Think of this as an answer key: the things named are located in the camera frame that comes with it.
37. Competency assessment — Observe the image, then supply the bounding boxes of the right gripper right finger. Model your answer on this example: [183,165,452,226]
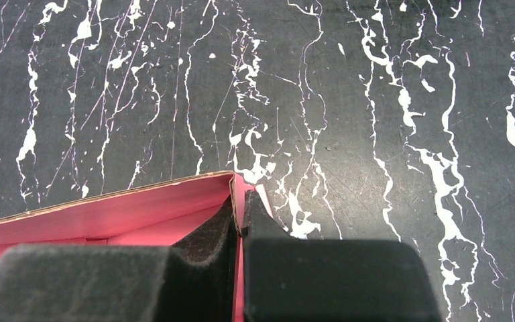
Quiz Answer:
[242,191,442,321]

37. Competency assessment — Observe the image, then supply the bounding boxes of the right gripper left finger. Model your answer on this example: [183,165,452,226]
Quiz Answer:
[0,195,239,322]

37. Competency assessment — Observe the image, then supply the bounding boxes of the pink paper box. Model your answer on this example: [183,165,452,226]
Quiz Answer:
[0,170,276,322]

